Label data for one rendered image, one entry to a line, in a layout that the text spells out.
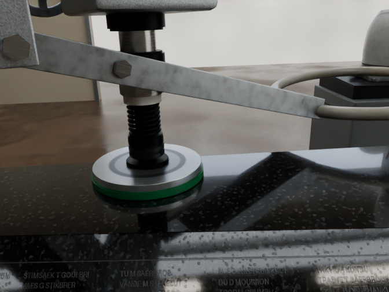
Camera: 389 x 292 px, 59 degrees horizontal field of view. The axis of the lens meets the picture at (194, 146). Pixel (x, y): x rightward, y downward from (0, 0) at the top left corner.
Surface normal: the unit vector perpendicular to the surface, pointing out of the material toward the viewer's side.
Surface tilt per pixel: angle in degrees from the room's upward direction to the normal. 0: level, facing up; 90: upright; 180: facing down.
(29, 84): 90
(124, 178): 0
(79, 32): 90
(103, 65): 90
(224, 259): 45
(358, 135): 90
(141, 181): 0
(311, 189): 0
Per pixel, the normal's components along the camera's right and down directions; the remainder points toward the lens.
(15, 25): 0.51, 0.28
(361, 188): -0.03, -0.94
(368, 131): 0.07, 0.34
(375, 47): -0.81, 0.23
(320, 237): -0.03, -0.43
